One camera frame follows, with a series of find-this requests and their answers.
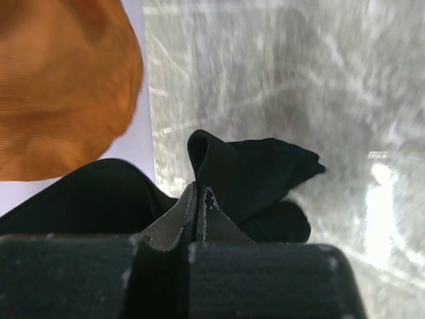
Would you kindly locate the black underwear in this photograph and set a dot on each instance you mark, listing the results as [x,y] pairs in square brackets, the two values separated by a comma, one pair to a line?
[250,180]

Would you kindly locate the orange hanging underwear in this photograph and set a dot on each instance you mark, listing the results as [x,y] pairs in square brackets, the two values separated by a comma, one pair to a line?
[71,72]

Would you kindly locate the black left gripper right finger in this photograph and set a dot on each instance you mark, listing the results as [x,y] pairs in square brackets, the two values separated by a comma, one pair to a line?
[231,276]

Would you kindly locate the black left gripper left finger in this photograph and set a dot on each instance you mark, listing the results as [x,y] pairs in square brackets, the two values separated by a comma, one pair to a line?
[141,275]

